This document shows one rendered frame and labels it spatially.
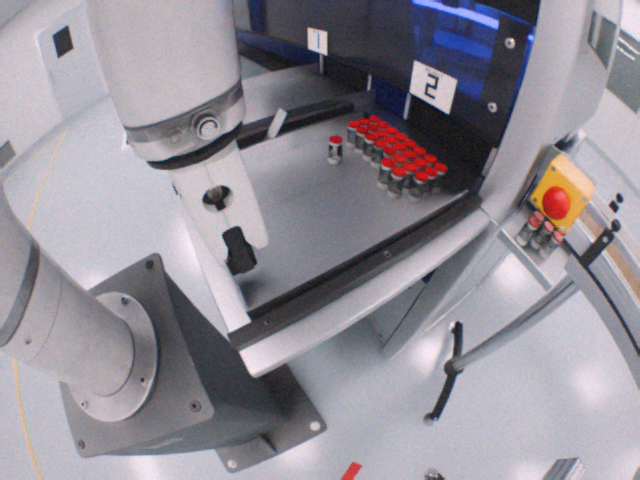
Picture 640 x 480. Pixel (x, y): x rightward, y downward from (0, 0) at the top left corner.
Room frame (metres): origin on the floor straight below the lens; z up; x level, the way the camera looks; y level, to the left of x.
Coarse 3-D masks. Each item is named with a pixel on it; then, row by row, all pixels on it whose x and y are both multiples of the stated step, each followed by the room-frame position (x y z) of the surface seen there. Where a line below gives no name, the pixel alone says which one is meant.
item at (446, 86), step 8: (416, 64) 0.44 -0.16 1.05; (416, 72) 0.43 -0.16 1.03; (424, 72) 0.42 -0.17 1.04; (432, 72) 0.41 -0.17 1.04; (440, 72) 0.39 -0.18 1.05; (416, 80) 0.43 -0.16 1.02; (424, 80) 0.42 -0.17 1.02; (432, 80) 0.40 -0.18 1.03; (440, 80) 0.39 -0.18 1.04; (448, 80) 0.38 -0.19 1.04; (456, 80) 0.37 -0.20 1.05; (416, 88) 0.43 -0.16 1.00; (424, 88) 0.42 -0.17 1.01; (440, 88) 0.39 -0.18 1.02; (448, 88) 0.38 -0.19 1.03; (424, 96) 0.41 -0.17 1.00; (440, 96) 0.39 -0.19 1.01; (448, 96) 0.37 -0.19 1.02; (432, 104) 0.40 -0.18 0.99; (440, 104) 0.38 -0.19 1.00; (448, 104) 0.37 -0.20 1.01; (448, 112) 0.37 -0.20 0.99
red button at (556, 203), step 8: (552, 192) 0.18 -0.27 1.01; (560, 192) 0.18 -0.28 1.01; (544, 200) 0.19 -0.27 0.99; (552, 200) 0.18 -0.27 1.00; (560, 200) 0.17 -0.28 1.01; (568, 200) 0.17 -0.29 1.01; (544, 208) 0.18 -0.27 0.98; (552, 208) 0.17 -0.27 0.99; (560, 208) 0.17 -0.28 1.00; (568, 208) 0.16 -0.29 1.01; (552, 216) 0.17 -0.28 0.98; (560, 216) 0.16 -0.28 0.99
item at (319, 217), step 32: (320, 128) 0.45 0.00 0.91; (256, 160) 0.38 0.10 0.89; (288, 160) 0.38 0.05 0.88; (320, 160) 0.38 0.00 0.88; (352, 160) 0.38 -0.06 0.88; (256, 192) 0.31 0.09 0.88; (288, 192) 0.30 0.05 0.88; (320, 192) 0.30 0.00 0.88; (352, 192) 0.30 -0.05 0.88; (384, 192) 0.30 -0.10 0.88; (288, 224) 0.24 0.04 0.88; (320, 224) 0.24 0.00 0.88; (352, 224) 0.24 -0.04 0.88; (384, 224) 0.24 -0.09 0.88; (416, 224) 0.22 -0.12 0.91; (256, 256) 0.19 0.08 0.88; (288, 256) 0.19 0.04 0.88; (320, 256) 0.19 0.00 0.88; (352, 256) 0.17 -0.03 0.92; (256, 288) 0.15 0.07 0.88; (288, 288) 0.13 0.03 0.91
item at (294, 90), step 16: (256, 80) 0.74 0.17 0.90; (272, 80) 0.77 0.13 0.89; (288, 80) 0.78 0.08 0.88; (304, 80) 0.77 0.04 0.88; (320, 80) 0.77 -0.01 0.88; (256, 96) 0.67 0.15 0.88; (272, 96) 0.66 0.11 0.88; (288, 96) 0.66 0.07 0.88; (304, 96) 0.65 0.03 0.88; (320, 96) 0.65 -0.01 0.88; (336, 96) 0.65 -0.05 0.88; (352, 96) 0.59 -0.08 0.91; (368, 96) 0.61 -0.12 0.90; (256, 112) 0.58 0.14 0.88; (272, 112) 0.57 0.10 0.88; (288, 112) 0.51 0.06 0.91; (304, 112) 0.53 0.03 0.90; (256, 128) 0.47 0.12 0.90
